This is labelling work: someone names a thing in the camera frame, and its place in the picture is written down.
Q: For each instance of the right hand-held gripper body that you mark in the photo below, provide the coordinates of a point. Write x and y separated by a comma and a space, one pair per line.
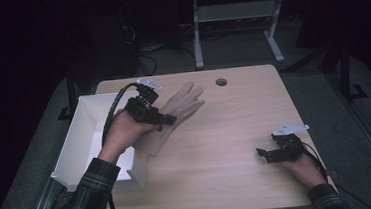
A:
288, 145

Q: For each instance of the grey metal table frame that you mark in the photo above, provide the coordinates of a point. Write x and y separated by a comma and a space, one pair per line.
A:
236, 12

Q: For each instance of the person's right hand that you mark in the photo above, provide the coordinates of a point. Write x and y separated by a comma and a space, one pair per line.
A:
307, 171

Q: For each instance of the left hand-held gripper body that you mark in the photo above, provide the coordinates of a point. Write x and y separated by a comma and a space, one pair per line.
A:
142, 109

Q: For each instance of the white box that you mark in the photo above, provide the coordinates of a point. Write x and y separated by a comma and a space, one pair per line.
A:
79, 139

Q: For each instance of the black stand leg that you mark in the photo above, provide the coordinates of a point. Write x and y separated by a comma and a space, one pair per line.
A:
71, 93
345, 72

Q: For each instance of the beige knit glove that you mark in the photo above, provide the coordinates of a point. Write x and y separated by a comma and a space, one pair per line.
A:
183, 103

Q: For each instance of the person's left hand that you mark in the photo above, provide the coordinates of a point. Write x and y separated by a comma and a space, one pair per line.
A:
124, 132

